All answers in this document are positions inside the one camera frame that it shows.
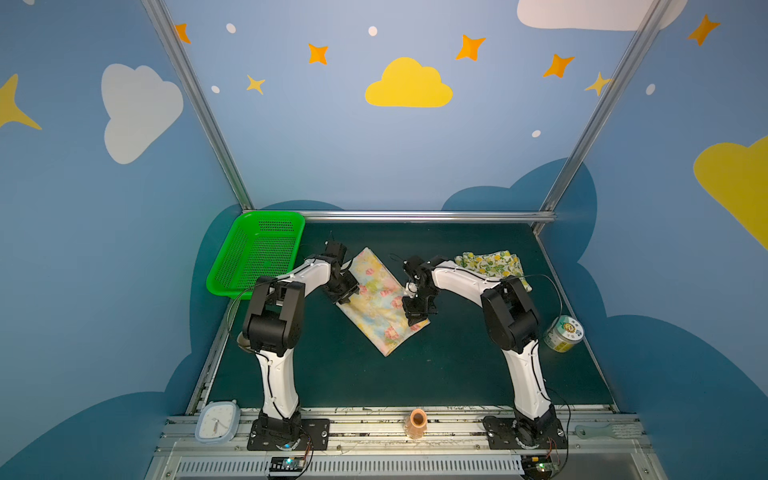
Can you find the pink floral skirt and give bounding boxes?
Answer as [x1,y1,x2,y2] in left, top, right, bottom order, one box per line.
[338,247,430,357]

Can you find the lemon print skirt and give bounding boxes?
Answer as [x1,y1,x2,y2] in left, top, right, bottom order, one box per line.
[454,250,532,292]

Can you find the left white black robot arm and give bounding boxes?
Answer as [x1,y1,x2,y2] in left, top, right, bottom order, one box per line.
[238,254,359,449]

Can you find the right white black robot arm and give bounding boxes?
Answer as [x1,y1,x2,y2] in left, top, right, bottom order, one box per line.
[402,256,560,445]

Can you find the green plastic basket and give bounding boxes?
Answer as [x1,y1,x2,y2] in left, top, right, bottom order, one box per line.
[206,211,305,299]

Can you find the beige ceramic mug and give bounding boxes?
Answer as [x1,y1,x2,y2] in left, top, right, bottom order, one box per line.
[236,333,253,354]

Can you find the orange ribbed cup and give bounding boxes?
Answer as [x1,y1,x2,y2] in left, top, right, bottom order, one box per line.
[404,408,428,440]

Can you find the round green white tin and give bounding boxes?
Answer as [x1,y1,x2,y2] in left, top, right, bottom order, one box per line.
[544,315,585,353]

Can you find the white square clock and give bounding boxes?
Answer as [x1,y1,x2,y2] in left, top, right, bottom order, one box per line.
[195,401,240,444]

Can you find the left controller board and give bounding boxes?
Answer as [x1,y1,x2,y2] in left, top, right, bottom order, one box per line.
[267,456,309,478]

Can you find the controller board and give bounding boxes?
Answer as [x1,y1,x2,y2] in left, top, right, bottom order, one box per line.
[267,456,309,478]
[520,456,559,480]

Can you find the right controller board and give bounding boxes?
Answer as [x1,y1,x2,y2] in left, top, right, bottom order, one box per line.
[520,456,559,480]

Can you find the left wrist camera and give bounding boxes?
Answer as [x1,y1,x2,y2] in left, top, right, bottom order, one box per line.
[322,240,347,265]

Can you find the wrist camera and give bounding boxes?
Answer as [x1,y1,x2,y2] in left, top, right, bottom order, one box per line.
[322,240,347,265]
[403,255,428,296]

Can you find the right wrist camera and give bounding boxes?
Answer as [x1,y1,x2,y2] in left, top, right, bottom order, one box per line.
[403,255,428,296]

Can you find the rear aluminium frame rail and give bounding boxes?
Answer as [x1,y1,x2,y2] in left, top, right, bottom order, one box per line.
[299,210,556,224]

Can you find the right side frame rail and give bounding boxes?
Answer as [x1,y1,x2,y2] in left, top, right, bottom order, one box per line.
[539,220,617,409]

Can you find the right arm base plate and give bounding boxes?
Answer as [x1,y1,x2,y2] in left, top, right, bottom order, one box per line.
[482,416,568,450]

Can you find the left side frame rail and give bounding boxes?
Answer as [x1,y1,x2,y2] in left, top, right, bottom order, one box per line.
[185,299,240,415]

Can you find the front aluminium rail bed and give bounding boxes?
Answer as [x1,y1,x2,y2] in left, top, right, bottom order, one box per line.
[145,405,666,479]

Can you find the left aluminium frame post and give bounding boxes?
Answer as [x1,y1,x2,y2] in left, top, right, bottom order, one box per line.
[141,0,254,211]

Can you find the aluminium frame post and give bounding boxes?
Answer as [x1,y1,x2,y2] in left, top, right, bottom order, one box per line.
[141,0,254,211]
[540,0,672,215]

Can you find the right aluminium frame post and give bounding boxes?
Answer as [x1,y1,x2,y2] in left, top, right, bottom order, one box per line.
[540,0,672,215]

